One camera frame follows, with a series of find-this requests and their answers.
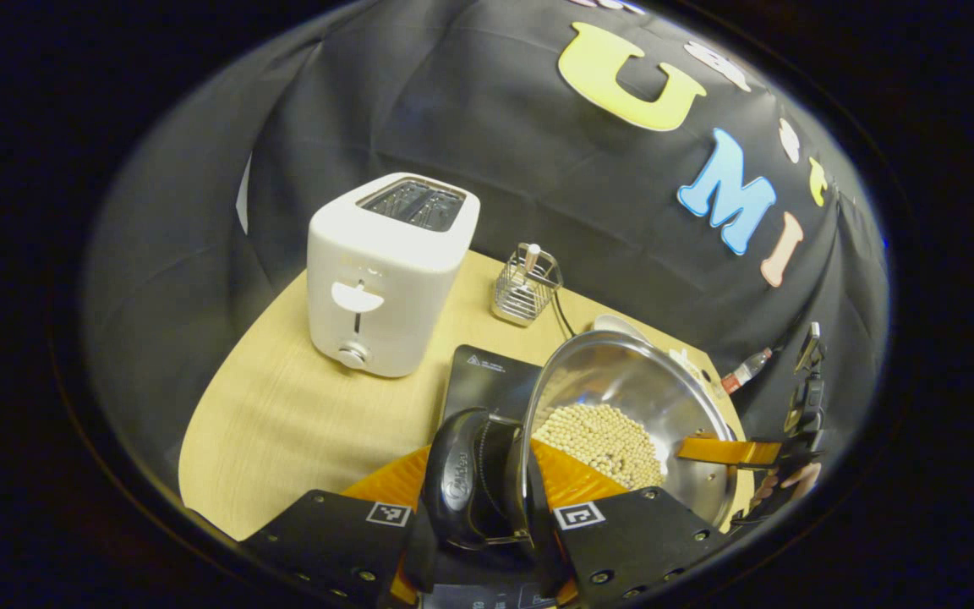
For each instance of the pile of soybeans in pot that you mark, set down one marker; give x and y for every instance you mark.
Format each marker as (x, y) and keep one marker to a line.
(601, 440)

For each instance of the black induction cooktop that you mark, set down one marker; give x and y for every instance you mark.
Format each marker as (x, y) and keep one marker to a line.
(487, 376)

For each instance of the pink utensil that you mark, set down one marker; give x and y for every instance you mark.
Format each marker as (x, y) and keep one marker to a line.
(532, 258)

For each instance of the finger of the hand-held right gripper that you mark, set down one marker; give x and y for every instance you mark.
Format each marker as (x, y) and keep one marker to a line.
(728, 451)

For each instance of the white divided dish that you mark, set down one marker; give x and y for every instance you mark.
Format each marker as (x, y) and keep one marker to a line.
(688, 359)

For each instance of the clear plastic water bottle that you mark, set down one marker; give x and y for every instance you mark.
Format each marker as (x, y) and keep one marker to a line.
(745, 370)

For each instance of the round white plate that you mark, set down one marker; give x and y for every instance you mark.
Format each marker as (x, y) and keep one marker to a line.
(618, 326)

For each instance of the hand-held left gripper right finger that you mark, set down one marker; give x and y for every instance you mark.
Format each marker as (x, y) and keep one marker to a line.
(622, 550)

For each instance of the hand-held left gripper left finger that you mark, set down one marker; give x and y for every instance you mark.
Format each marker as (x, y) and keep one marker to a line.
(335, 541)

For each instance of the stainless steel pot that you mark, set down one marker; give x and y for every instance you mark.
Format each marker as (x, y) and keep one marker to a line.
(622, 372)

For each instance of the white toaster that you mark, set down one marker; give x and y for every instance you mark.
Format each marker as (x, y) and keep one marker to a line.
(385, 271)

